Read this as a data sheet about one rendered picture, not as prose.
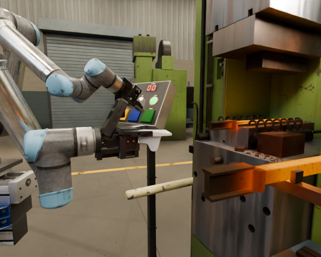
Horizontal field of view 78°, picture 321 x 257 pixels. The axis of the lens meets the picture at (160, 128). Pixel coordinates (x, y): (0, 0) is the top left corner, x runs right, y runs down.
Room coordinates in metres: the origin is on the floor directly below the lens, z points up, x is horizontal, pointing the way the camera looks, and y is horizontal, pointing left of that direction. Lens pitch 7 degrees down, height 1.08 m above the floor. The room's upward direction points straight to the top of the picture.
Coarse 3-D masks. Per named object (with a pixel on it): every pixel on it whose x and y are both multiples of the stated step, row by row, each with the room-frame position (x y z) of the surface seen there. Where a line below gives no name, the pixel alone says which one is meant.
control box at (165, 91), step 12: (132, 84) 1.30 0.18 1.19; (144, 84) 1.23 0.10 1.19; (156, 84) 1.17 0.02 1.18; (168, 84) 1.12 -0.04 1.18; (144, 96) 1.18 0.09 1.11; (156, 96) 1.12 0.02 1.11; (168, 96) 1.10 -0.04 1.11; (156, 108) 1.07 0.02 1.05; (168, 108) 1.10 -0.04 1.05; (120, 120) 1.19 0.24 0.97; (156, 120) 1.03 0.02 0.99
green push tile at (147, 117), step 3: (147, 111) 1.09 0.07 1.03; (150, 111) 1.07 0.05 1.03; (153, 111) 1.06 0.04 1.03; (144, 114) 1.09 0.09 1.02; (147, 114) 1.08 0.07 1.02; (150, 114) 1.06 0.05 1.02; (153, 114) 1.06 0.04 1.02; (144, 117) 1.08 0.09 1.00; (147, 117) 1.06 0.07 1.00; (150, 117) 1.05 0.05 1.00; (141, 120) 1.08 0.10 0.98; (144, 120) 1.06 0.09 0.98; (147, 120) 1.05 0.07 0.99; (150, 120) 1.04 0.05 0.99
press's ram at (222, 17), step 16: (208, 0) 0.90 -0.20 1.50; (224, 0) 0.81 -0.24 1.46; (240, 0) 0.74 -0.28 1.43; (256, 0) 0.69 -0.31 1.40; (272, 0) 0.65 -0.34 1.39; (288, 0) 0.68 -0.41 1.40; (304, 0) 0.72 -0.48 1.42; (320, 0) 0.77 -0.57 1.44; (208, 16) 0.89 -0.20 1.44; (224, 16) 0.81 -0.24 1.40; (240, 16) 0.74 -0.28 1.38; (272, 16) 0.71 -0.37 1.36; (288, 16) 0.71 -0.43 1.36; (304, 16) 0.73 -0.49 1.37; (320, 16) 0.77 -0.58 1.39; (208, 32) 0.89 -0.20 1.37; (320, 32) 0.86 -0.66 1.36
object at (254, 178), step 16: (304, 160) 0.37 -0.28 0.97; (320, 160) 0.37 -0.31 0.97; (208, 176) 0.28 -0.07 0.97; (224, 176) 0.29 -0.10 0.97; (240, 176) 0.30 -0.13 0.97; (256, 176) 0.30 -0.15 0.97; (272, 176) 0.32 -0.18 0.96; (288, 176) 0.33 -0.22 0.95; (208, 192) 0.28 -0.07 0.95; (224, 192) 0.29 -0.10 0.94; (240, 192) 0.29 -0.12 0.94
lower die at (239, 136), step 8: (296, 120) 0.90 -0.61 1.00; (240, 128) 0.72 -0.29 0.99; (248, 128) 0.69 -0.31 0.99; (296, 128) 0.82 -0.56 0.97; (304, 128) 0.84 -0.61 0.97; (312, 128) 0.87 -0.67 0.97; (216, 136) 0.83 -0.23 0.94; (224, 136) 0.79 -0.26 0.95; (232, 136) 0.75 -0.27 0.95; (240, 136) 0.72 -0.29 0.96; (248, 136) 0.69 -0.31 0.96; (312, 136) 0.88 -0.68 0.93; (232, 144) 0.75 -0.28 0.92; (240, 144) 0.71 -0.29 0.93; (248, 144) 0.69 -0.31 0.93; (256, 144) 0.71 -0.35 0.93
